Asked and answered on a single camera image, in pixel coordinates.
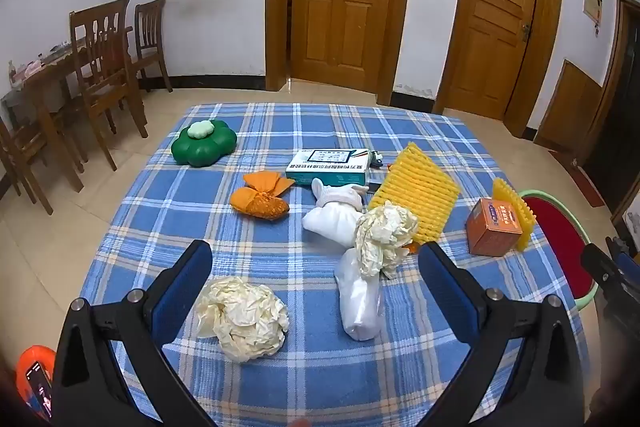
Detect black smartphone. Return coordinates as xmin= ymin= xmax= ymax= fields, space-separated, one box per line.
xmin=25 ymin=359 xmax=55 ymax=419

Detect wooden chair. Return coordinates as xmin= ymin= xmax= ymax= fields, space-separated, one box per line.
xmin=131 ymin=0 xmax=173 ymax=94
xmin=0 ymin=114 xmax=56 ymax=215
xmin=69 ymin=0 xmax=149 ymax=172

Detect large yellow foam net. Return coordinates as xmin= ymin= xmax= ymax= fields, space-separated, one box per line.
xmin=367 ymin=141 xmax=462 ymax=253

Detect teal and white carton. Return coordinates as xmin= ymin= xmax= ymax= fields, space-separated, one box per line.
xmin=285 ymin=148 xmax=371 ymax=188

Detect white sock bundle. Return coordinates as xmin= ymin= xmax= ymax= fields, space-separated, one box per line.
xmin=301 ymin=177 xmax=371 ymax=253

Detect orange cardboard box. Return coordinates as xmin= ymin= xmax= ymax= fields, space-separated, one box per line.
xmin=466 ymin=197 xmax=523 ymax=257

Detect white plastic bag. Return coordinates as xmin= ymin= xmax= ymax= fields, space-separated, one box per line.
xmin=334 ymin=249 xmax=386 ymax=342

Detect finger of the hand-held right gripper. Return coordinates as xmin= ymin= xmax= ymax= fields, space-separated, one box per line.
xmin=580 ymin=243 xmax=640 ymax=308

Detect wooden door frame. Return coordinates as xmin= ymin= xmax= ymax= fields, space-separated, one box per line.
xmin=436 ymin=0 xmax=566 ymax=138
xmin=265 ymin=0 xmax=416 ymax=106

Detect orange plastic object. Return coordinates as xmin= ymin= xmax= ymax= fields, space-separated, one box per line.
xmin=15 ymin=344 xmax=56 ymax=420

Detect red basin with green rim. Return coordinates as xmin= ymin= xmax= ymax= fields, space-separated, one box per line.
xmin=517 ymin=189 xmax=601 ymax=313

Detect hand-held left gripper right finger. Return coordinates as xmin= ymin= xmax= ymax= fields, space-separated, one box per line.
xmin=417 ymin=241 xmax=586 ymax=427

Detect dark entrance door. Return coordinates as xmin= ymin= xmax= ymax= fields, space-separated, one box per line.
xmin=581 ymin=0 xmax=640 ymax=214

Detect red doormat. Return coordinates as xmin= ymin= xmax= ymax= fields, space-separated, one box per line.
xmin=546 ymin=149 xmax=606 ymax=208

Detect low wooden panel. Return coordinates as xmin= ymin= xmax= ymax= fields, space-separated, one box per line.
xmin=533 ymin=59 xmax=604 ymax=152

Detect wooden dining table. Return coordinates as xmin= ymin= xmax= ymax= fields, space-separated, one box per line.
xmin=0 ymin=27 xmax=136 ymax=194

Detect small yellow foam net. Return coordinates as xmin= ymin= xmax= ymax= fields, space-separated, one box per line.
xmin=492 ymin=177 xmax=538 ymax=254

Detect crumpled cream paper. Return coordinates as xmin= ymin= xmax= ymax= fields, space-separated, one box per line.
xmin=192 ymin=276 xmax=291 ymax=364
xmin=354 ymin=201 xmax=420 ymax=280

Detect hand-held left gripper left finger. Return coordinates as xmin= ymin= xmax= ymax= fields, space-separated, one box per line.
xmin=52 ymin=239 xmax=216 ymax=427

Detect black slippers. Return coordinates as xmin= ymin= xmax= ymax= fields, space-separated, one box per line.
xmin=606 ymin=235 xmax=632 ymax=259

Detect blue plaid blanket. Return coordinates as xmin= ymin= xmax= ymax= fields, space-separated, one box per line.
xmin=77 ymin=102 xmax=593 ymax=427

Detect pink plastic bag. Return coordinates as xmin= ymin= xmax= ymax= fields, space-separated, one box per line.
xmin=7 ymin=58 xmax=45 ymax=86

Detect green flower-shaped box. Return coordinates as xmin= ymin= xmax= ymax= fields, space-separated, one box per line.
xmin=171 ymin=119 xmax=238 ymax=168

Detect orange cloth bag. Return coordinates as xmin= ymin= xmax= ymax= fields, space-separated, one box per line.
xmin=230 ymin=171 xmax=296 ymax=222

